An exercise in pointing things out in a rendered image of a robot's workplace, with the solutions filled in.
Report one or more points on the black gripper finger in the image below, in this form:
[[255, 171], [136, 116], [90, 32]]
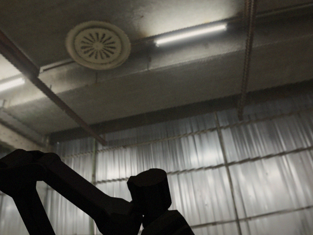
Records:
[[184, 230]]

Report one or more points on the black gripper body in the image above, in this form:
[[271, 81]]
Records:
[[167, 224]]

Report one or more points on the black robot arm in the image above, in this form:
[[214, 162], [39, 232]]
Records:
[[21, 169]]

